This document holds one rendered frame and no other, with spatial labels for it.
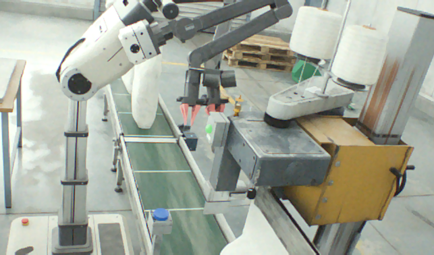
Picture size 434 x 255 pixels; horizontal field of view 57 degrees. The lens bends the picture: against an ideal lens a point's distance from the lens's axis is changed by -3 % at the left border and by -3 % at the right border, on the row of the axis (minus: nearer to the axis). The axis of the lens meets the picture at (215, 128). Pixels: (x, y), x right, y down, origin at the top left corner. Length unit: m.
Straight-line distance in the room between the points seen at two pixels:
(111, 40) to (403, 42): 1.04
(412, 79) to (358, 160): 0.32
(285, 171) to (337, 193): 0.31
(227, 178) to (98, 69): 0.70
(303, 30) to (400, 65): 0.34
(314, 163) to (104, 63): 0.91
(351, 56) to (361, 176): 0.42
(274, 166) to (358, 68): 0.38
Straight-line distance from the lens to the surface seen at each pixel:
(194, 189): 2.65
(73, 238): 2.24
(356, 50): 1.25
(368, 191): 1.50
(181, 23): 1.49
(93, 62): 1.69
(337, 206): 1.45
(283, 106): 1.27
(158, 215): 1.59
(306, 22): 1.45
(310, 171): 1.20
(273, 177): 1.15
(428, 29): 1.42
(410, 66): 1.43
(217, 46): 1.53
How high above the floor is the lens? 1.82
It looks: 24 degrees down
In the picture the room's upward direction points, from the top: 12 degrees clockwise
